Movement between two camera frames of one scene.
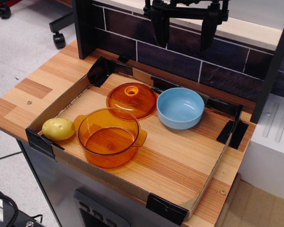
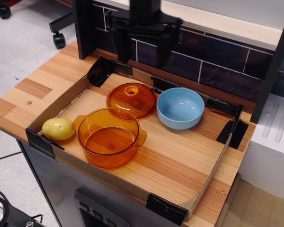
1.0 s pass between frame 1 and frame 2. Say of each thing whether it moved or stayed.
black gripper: moved
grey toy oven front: stayed
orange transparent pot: stayed
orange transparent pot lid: stayed
